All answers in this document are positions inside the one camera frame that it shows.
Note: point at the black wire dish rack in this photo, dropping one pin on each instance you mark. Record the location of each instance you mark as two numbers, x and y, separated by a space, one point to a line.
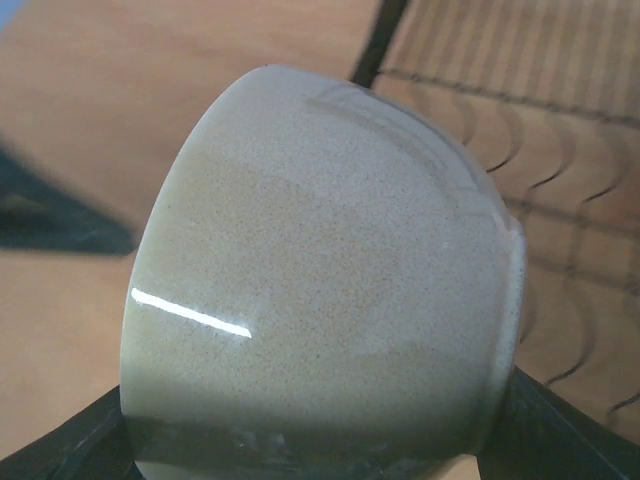
545 94

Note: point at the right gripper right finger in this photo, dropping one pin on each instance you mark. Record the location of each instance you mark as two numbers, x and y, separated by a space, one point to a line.
540 436

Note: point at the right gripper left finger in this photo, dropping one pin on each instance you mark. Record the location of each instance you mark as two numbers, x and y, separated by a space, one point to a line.
93 444

